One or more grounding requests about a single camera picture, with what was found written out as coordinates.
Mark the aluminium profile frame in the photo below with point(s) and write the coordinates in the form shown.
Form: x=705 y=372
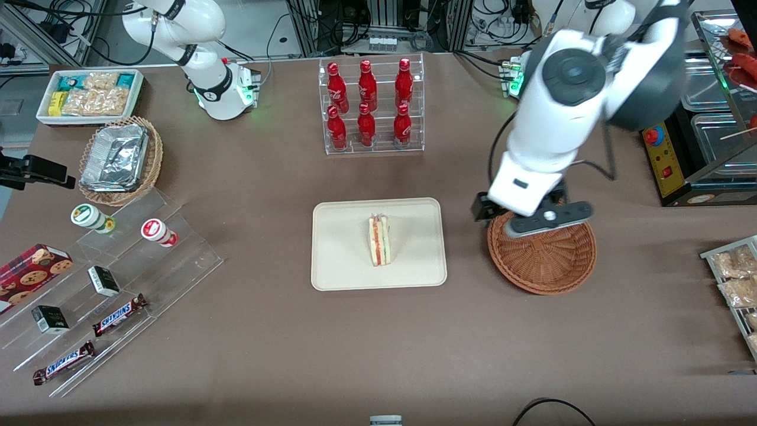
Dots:
x=378 y=15

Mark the light oval wicker basket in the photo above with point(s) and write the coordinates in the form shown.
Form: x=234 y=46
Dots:
x=155 y=160

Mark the cream plastic tray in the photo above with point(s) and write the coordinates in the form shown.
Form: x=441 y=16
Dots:
x=343 y=248

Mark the red lid snack cup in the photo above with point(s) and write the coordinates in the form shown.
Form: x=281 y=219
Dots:
x=155 y=231

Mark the black food warmer yellow panel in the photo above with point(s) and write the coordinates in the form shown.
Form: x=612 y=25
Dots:
x=665 y=163

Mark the yellow snack packet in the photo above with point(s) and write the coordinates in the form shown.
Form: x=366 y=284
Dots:
x=56 y=103

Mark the clear acrylic bottle rack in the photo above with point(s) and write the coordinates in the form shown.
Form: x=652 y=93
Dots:
x=381 y=145

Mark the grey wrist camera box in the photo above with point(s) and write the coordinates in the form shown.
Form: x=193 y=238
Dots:
x=550 y=216

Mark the black clamp mounted device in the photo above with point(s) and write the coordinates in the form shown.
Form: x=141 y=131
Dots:
x=41 y=170

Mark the silver foil container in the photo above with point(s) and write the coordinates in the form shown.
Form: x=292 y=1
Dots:
x=115 y=157

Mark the clear acrylic stepped display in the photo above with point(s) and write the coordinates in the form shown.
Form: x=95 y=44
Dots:
x=171 y=278

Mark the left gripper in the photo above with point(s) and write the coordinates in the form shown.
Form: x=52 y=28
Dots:
x=558 y=192

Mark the brown Snickers bar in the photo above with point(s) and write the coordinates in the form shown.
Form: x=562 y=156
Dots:
x=118 y=315
x=64 y=362

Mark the teal snack packet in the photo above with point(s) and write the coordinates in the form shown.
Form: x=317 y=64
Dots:
x=71 y=83
x=125 y=80

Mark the small black carton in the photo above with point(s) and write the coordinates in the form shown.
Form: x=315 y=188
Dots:
x=103 y=281
x=50 y=319

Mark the clear bag of crackers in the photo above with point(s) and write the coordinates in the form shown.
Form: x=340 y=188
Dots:
x=736 y=261
x=751 y=319
x=753 y=342
x=739 y=293

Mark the green lid snack cup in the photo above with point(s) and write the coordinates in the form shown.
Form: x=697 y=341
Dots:
x=87 y=216

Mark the small clear cracker bag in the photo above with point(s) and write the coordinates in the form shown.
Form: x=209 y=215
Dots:
x=102 y=80

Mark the white rectangular snack bin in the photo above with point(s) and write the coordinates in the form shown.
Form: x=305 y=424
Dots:
x=42 y=115

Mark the large clear cracker bag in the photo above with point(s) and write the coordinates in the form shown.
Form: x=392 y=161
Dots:
x=97 y=102

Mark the steel warmer pan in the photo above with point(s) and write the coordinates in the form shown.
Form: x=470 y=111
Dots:
x=718 y=154
x=707 y=89

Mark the red cola bottle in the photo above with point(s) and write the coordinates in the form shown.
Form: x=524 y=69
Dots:
x=367 y=87
x=404 y=84
x=336 y=89
x=336 y=131
x=366 y=129
x=402 y=129

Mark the red chocolate cookie box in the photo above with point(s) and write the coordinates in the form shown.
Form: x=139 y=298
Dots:
x=29 y=272

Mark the triangular sandwich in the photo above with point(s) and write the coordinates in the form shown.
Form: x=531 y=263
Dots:
x=379 y=242

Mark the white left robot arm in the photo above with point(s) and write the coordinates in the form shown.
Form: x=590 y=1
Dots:
x=562 y=100

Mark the wooden skewer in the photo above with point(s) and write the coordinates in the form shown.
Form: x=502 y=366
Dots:
x=736 y=135

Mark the grey box at table edge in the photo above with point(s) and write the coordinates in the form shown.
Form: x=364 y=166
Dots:
x=385 y=420

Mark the brown round wicker basket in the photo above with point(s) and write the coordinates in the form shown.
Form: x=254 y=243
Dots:
x=550 y=266

